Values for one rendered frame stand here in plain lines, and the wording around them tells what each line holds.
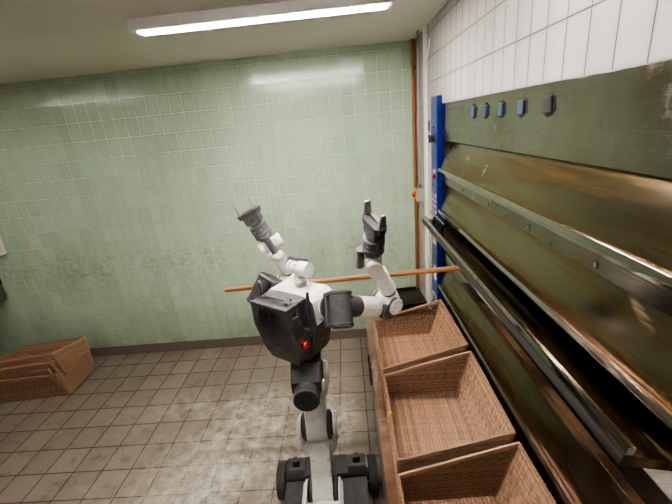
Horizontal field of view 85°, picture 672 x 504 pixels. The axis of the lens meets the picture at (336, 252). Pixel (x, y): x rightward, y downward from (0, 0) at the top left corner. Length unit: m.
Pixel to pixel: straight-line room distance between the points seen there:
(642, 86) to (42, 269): 4.44
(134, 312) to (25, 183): 1.47
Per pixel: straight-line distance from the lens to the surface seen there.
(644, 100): 1.01
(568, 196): 1.21
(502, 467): 1.77
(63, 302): 4.54
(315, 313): 1.51
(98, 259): 4.13
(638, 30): 1.05
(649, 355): 1.04
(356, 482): 2.40
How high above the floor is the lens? 2.04
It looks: 19 degrees down
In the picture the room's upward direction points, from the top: 6 degrees counter-clockwise
